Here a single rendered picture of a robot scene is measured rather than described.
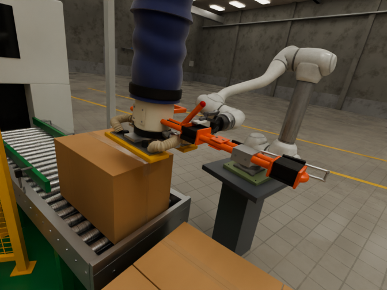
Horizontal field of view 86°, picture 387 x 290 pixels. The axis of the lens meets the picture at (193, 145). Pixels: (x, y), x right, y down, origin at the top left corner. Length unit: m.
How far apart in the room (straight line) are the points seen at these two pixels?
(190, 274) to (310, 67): 1.22
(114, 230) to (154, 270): 0.27
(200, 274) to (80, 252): 0.56
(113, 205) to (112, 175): 0.15
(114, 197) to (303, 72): 1.18
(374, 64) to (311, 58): 15.30
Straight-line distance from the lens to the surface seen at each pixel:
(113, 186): 1.01
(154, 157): 0.81
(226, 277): 1.15
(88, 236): 1.31
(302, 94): 1.37
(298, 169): 0.63
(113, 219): 1.12
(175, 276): 1.11
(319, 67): 1.35
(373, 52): 16.75
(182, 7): 0.86
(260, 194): 1.38
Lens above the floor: 1.44
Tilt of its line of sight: 20 degrees down
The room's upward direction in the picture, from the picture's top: 7 degrees clockwise
